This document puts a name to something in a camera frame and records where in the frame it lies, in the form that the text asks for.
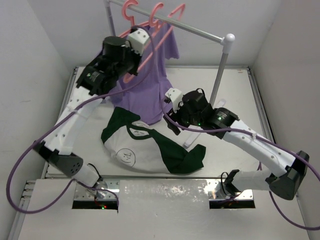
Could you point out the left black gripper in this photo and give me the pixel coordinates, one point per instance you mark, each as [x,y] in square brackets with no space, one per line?
[137,58]

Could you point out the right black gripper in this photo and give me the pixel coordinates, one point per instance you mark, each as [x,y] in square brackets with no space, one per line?
[175,116]

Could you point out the white and green t-shirt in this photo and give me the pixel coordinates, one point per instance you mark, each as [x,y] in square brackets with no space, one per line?
[134,144]

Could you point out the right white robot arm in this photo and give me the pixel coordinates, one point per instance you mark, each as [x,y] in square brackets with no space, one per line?
[285,170]

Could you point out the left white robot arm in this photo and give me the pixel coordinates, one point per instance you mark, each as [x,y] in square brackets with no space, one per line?
[57,147]

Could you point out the purple t-shirt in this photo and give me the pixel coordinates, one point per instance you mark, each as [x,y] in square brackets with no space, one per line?
[144,99]

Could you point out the pink hanger with purple shirt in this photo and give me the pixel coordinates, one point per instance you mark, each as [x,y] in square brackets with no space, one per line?
[131,18]

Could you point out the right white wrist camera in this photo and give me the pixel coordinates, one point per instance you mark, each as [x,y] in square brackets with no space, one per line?
[175,96]

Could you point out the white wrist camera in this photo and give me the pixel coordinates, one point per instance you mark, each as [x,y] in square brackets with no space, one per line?
[175,96]
[137,40]

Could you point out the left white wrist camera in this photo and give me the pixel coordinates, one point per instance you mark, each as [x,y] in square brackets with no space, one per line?
[137,40]

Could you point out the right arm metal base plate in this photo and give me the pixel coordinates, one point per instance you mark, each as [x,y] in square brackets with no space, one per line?
[215,193]

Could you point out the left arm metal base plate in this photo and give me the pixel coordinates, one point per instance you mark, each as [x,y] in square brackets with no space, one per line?
[106,190]

